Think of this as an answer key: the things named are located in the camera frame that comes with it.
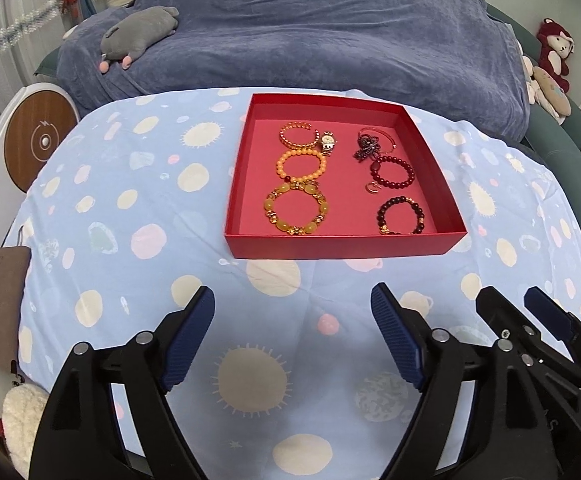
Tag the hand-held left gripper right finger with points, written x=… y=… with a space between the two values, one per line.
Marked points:
x=395 y=335

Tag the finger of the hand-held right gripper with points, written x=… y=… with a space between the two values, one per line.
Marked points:
x=493 y=310
x=545 y=310

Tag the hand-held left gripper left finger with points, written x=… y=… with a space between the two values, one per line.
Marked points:
x=190 y=335

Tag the red jewelry box tray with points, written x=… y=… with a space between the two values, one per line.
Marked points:
x=340 y=210

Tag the gold wrist watch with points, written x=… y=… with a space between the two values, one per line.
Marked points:
x=327 y=145

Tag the light blue dotted tablecloth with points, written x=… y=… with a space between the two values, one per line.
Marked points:
x=145 y=185

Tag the teal sofa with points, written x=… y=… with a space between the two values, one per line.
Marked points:
x=570 y=135

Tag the brown card tag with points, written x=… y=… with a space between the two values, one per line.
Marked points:
x=5 y=300

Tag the white fluffy slipper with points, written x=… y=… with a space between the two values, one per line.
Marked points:
x=20 y=420

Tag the gold beaded bangle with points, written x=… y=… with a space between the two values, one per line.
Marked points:
x=284 y=137

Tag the round cookie plush cushion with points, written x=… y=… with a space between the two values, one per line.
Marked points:
x=550 y=90

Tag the cream plush toy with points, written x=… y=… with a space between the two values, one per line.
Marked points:
x=526 y=67

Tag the white device with wooden disc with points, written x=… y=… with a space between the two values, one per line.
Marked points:
x=40 y=140

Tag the red monkey plush toy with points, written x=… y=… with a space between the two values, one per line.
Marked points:
x=553 y=55

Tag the grey mouse plush toy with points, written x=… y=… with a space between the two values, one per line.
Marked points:
x=140 y=30

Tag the blue grey blanket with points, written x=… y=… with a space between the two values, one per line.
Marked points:
x=320 y=35

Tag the white sheer curtain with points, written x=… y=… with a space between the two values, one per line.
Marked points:
x=5 y=35

